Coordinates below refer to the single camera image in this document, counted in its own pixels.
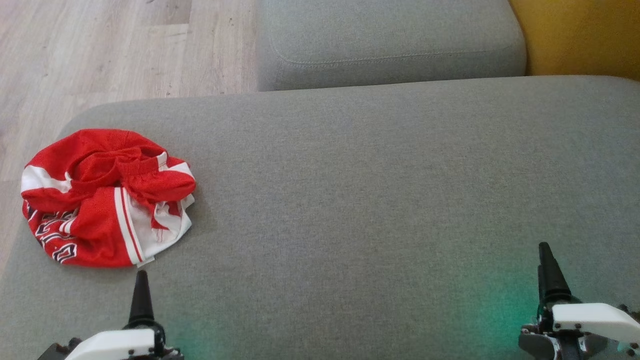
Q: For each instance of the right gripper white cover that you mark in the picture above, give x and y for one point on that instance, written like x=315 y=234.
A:
x=590 y=320

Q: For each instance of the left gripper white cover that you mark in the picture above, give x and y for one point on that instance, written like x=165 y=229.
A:
x=117 y=345

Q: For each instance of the red white basketball jersey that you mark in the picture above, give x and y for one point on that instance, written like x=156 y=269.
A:
x=95 y=220

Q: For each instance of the large grey sofa seat cushion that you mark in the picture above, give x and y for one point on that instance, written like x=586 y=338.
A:
x=360 y=200

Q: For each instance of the yellow cushion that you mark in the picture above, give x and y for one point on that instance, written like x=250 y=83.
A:
x=580 y=35

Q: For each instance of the small grey sofa cushion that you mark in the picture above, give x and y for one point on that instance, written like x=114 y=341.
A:
x=385 y=40

